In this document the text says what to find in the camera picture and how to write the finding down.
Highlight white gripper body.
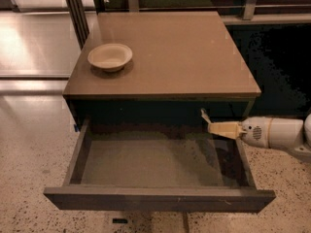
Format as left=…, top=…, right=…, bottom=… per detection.
left=241, top=116, right=270, bottom=149

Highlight brown drawer cabinet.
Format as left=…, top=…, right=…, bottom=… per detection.
left=63, top=12, right=260, bottom=124

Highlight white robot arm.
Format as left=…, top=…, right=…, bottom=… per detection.
left=201, top=109, right=311, bottom=162

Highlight white paper bowl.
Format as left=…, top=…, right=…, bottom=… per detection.
left=87, top=44, right=133, bottom=72

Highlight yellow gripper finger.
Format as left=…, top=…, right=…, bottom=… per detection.
left=208, top=121, right=247, bottom=140
left=200, top=108, right=212, bottom=123

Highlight open grey top drawer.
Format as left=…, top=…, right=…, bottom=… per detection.
left=44, top=119, right=275, bottom=213

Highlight dark window frame post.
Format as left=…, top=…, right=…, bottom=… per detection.
left=66, top=0, right=89, bottom=49

